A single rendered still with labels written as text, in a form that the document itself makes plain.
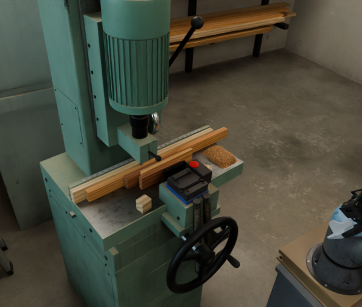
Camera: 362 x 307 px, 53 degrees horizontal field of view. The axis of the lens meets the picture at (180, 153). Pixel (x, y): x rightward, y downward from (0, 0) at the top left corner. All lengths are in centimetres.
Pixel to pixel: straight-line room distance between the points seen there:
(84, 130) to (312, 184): 192
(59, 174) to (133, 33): 74
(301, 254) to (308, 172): 148
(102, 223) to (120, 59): 48
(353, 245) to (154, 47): 87
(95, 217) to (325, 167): 219
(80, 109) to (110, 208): 34
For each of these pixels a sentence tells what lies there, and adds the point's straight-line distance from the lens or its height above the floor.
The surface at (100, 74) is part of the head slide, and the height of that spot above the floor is 127.
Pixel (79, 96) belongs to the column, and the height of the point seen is 116.
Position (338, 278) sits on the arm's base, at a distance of 142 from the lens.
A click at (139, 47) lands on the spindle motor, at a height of 140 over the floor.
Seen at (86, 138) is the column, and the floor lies 100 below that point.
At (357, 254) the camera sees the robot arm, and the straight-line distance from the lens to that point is 132.
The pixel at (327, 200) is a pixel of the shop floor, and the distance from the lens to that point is 272.
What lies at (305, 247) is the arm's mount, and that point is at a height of 61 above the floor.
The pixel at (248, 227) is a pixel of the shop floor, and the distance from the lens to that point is 237.
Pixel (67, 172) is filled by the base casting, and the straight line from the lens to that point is 148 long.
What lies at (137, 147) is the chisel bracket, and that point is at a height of 106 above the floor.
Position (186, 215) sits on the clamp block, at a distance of 110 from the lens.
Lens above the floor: 174
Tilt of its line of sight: 38 degrees down
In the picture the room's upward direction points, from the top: 3 degrees clockwise
